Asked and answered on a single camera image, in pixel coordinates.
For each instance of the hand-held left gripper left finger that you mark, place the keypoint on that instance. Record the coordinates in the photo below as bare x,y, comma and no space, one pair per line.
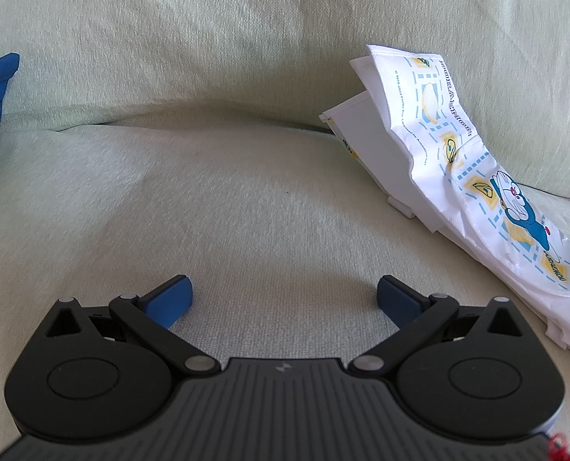
169,300

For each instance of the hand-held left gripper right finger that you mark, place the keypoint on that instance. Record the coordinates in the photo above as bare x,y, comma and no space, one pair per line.
397,302

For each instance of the white cartoon-print shopping bag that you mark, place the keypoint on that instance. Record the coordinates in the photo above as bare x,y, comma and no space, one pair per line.
457,173

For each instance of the white yellow-trim shopping bag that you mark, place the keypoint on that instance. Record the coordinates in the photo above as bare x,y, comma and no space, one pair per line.
371,153

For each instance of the light green sofa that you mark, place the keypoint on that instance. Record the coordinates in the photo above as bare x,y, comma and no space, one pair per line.
217,201

